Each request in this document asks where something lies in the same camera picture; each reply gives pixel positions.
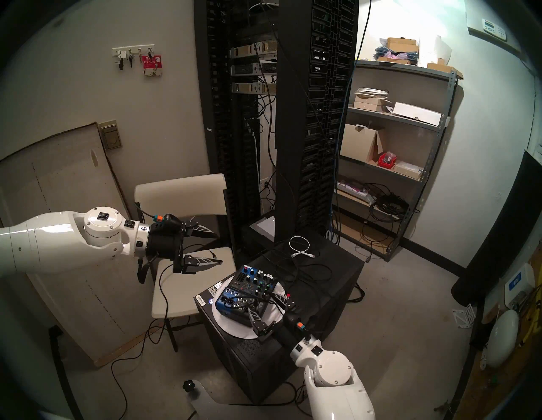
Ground black blue audio mixer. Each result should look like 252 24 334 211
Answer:
215 265 280 326

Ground white oval router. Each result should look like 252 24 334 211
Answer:
486 309 520 368

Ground cream folding chair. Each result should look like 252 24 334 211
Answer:
135 174 237 352

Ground white box blue label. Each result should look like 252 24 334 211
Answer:
504 263 536 309

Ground flat tan box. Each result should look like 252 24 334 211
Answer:
393 161 425 180

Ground white plastic bag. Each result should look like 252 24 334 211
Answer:
419 35 453 66

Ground pink white package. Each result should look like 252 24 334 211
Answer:
337 180 376 204

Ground white usb cable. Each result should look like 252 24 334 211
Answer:
289 235 316 259

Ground grey metal shelf unit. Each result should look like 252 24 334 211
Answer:
328 59 459 261

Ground flat open cardboard box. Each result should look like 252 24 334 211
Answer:
427 61 464 80

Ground small white wire rack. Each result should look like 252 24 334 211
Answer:
452 303 477 329

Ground white round plate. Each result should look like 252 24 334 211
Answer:
210 275 293 340

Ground black cable bundle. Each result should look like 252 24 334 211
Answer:
364 182 420 221

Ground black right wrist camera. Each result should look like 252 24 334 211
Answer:
284 312 314 335

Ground white flat box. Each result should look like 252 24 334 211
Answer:
392 102 445 127

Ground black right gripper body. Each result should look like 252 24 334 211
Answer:
258 321 307 352

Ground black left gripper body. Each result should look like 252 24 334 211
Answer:
147 220 190 274

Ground beige wall switch plate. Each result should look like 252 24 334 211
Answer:
98 120 122 151

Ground small brown cardboard box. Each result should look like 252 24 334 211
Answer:
386 37 420 55

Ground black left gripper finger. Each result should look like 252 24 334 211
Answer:
174 253 224 276
185 219 221 239

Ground black perforated metal cabinet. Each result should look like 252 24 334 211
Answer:
194 231 365 405

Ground stacked tan boxes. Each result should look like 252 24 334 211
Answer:
352 95 388 112

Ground white wall key rack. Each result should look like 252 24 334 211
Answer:
112 44 155 58

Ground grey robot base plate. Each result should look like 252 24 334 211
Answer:
186 382 316 420

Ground grey equipment box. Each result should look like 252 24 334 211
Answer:
250 215 278 240

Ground black server rack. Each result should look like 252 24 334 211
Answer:
274 0 359 242

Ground white alarm keypad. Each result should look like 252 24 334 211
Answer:
482 19 507 41

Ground black slotted rack column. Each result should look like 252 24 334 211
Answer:
194 0 261 254

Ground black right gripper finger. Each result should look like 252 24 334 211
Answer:
247 304 272 337
268 291 298 314

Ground open tan cardboard box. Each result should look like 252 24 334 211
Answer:
340 124 384 163

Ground large beige leaning board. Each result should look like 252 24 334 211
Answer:
0 123 157 367

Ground clear plastic bag pile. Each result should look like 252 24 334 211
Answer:
373 46 420 61

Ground black aux cable red plug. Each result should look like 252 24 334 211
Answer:
254 250 339 305

